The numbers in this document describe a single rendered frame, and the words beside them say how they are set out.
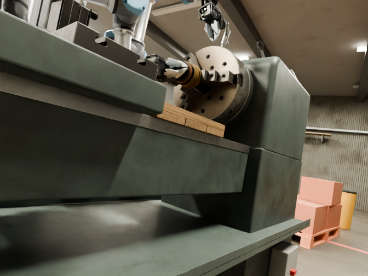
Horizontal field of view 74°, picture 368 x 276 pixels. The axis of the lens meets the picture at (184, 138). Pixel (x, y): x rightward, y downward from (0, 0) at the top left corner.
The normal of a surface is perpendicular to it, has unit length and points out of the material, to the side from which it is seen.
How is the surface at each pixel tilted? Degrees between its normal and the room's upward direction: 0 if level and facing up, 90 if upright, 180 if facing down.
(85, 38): 90
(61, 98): 90
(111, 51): 90
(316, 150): 90
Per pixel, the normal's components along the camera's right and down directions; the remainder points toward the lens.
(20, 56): 0.76, 0.09
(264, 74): -0.62, -0.15
